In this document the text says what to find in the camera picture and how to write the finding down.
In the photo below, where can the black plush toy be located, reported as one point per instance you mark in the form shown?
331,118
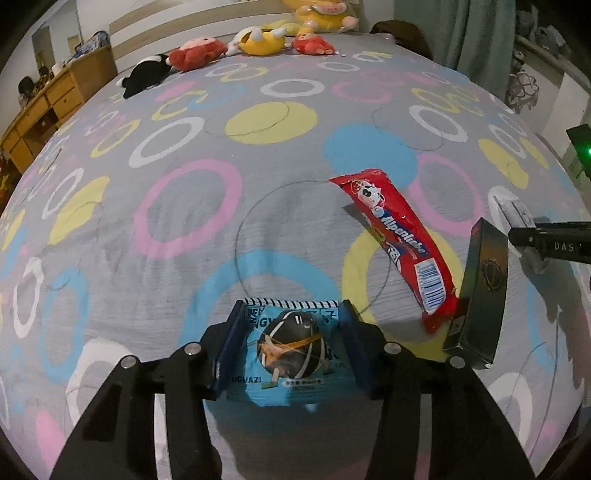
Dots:
143,74

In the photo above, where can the silver white box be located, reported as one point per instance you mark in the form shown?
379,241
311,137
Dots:
512,207

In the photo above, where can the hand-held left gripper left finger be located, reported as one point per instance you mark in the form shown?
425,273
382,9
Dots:
228,346

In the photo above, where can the small red plush toy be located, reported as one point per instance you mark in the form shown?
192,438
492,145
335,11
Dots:
314,44

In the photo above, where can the yellow white plush toy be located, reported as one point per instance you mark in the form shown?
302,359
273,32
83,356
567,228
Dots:
258,41

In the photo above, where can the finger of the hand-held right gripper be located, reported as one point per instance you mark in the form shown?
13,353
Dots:
526,235

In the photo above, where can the bed with circle print sheet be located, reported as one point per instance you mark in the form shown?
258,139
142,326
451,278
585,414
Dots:
184,277

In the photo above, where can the large yellow pig plush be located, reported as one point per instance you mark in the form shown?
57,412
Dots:
323,14

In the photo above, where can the wall mirror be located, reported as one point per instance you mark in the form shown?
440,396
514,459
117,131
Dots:
55,34

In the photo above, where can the pale floral ornament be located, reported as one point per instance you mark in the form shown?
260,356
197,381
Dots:
521,88

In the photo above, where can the yellow green plush toy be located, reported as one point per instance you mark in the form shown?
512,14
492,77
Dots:
279,24

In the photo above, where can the blue snack packet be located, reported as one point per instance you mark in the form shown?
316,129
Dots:
286,350

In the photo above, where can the green leaf print curtain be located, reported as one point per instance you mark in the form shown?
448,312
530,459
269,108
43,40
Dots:
471,32

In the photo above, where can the striped wooden headboard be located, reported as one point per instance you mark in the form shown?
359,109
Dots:
184,27

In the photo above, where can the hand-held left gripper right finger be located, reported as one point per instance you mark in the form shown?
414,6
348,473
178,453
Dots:
355,350

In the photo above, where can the dark green box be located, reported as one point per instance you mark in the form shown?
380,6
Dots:
485,286

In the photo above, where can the yellow wooden desk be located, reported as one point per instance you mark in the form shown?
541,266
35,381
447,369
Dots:
51,106

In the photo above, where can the red candy wrapper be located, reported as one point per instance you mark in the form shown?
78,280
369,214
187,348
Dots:
397,221

